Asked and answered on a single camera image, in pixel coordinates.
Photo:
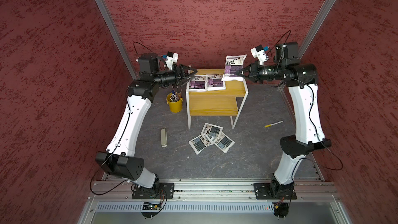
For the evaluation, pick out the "right aluminium corner post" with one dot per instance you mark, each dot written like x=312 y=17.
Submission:
x=315 y=26

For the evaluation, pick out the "left aluminium corner post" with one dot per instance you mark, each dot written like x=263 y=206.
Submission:
x=116 y=37

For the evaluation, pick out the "aluminium mounting rail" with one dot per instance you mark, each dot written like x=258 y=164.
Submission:
x=216 y=190

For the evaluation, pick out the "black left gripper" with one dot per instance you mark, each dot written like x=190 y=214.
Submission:
x=179 y=76

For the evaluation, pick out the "wooden shelf with white frame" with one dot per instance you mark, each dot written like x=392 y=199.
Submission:
x=228 y=102

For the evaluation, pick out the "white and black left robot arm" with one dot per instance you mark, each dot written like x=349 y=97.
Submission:
x=119 y=158

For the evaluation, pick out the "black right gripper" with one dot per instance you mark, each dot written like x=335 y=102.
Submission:
x=254 y=72

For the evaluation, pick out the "yellow pen cup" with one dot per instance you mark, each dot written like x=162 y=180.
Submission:
x=175 y=107

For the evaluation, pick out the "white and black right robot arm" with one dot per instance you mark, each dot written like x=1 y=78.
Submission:
x=302 y=83

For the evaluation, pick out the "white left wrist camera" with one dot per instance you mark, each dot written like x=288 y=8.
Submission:
x=170 y=59

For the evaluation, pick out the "yellow handled screwdriver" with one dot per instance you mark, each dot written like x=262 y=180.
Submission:
x=272 y=124

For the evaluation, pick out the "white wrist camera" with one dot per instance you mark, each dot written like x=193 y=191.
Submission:
x=260 y=53
x=170 y=59

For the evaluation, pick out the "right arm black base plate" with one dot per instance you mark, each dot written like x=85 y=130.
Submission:
x=274 y=191

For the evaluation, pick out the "aluminium corner post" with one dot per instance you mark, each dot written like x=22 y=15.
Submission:
x=315 y=26
x=116 y=37

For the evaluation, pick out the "pens in cup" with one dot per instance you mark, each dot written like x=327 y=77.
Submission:
x=176 y=94

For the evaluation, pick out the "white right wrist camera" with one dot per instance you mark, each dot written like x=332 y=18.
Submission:
x=260 y=53

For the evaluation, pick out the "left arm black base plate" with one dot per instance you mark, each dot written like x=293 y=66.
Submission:
x=159 y=191

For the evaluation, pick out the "beige rectangular case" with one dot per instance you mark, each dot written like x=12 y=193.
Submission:
x=163 y=138

